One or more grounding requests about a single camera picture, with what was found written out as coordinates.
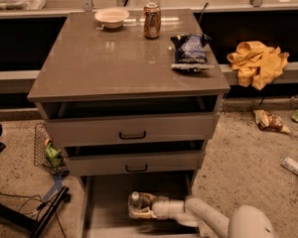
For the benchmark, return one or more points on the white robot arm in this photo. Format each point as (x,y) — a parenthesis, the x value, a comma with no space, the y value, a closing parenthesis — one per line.
(246,222)

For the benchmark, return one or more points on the middle drawer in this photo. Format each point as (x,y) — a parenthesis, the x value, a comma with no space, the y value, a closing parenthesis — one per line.
(135,163)

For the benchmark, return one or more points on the black stand base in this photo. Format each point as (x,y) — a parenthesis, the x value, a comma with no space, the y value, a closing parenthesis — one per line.
(36,221)

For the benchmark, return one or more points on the green snack bag in basket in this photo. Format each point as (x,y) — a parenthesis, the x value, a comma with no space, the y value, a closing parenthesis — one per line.
(52,154)

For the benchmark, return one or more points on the brown soda can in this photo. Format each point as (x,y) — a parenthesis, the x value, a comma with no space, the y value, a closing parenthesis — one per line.
(152,21)

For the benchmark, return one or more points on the white bowl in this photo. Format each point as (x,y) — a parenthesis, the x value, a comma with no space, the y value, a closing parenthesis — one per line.
(111,18)

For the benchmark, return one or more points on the dark blue chip bag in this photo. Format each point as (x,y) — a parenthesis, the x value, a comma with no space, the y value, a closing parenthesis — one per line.
(190,52)

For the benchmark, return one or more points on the clear plastic water bottle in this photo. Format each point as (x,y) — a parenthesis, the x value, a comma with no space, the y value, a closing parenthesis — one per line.
(135,201)

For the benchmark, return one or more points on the yellow cloth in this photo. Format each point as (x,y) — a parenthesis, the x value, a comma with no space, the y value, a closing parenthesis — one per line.
(257,64)

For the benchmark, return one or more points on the open bottom drawer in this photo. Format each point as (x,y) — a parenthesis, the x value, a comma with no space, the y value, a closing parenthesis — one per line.
(105,211)

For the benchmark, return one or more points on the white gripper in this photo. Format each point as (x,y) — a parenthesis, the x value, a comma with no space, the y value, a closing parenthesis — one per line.
(160,207)

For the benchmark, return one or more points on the white tube on floor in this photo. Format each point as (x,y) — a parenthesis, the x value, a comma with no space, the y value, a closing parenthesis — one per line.
(290,165)

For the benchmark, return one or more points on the brown snack bag on floor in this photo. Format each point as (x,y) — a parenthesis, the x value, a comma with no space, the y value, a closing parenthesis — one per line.
(268,122)

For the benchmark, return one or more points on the wire basket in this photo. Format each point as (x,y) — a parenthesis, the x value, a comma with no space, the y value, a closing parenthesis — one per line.
(40,160)

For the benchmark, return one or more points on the grey drawer cabinet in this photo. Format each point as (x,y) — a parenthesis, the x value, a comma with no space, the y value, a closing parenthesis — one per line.
(92,73)

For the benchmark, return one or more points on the top drawer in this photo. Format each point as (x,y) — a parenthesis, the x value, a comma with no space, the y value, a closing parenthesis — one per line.
(132,129)

